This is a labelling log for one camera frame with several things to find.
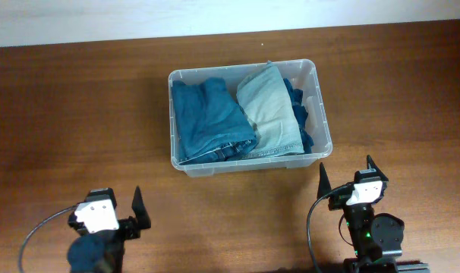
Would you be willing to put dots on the dark blue jeans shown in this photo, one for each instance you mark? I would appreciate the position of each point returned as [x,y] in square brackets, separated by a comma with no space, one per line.
[212,127]

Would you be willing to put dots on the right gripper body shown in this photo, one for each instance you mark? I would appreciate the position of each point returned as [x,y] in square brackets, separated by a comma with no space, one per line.
[337,202]

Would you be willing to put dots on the clear plastic storage bin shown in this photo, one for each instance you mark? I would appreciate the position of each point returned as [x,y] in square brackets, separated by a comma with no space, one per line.
[303,75]

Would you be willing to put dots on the light blue jeans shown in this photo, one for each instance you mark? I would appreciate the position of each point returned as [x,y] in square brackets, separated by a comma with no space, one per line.
[266,103]

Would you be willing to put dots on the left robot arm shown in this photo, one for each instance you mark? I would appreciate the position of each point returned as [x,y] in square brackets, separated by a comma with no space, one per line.
[100,245]

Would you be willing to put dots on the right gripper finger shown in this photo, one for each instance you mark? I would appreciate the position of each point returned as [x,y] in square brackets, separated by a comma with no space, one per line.
[372,165]
[324,186]

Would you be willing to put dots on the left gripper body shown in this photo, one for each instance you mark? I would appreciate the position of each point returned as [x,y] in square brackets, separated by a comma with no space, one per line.
[127,229]

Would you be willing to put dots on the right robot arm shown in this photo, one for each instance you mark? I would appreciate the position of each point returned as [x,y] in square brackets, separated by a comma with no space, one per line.
[376,239]

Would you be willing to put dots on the navy blue garment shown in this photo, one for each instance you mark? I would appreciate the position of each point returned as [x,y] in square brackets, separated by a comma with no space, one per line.
[301,114]

